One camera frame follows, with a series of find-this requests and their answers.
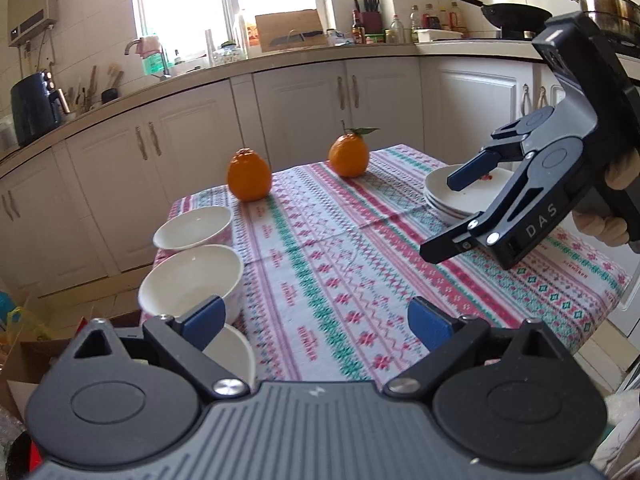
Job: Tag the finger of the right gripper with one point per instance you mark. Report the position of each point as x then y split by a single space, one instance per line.
506 145
538 196

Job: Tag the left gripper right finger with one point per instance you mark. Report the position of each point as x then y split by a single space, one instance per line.
453 345

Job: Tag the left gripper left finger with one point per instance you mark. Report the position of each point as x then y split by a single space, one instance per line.
179 345

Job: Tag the white floral bowl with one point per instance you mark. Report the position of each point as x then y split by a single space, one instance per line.
185 279
232 350
197 227

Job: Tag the white kitchen cabinets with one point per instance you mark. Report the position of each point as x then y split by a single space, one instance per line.
83 203

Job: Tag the right hand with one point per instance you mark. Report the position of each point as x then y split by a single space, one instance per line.
615 220

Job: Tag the cardboard box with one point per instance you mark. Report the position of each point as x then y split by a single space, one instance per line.
28 361

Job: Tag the black wok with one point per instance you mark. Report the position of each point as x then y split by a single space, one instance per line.
515 21

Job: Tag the patterned tablecloth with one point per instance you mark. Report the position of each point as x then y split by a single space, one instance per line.
330 265

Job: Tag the orange with leaf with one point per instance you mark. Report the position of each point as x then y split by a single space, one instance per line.
349 155

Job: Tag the steel pot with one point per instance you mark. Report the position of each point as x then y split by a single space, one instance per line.
618 18

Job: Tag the left orange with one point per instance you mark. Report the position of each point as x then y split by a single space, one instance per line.
249 177

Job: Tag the knife block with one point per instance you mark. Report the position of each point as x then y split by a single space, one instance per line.
369 16

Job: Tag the soy sauce bottle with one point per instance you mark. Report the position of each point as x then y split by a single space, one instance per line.
358 31

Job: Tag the faucet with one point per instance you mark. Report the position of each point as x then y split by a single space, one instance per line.
153 56

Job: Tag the wooden cutting board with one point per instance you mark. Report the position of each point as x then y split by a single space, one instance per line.
290 30

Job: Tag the black air fryer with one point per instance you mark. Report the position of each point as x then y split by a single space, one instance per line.
38 107

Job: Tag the water heater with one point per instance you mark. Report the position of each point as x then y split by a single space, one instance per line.
29 18

